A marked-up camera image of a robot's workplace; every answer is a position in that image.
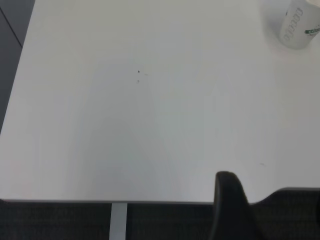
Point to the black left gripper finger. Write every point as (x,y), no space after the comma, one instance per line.
(230,205)

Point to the white paper coffee cup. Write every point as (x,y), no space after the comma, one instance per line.
(297,27)

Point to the grey metal table leg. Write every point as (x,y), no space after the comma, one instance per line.
(118,222)

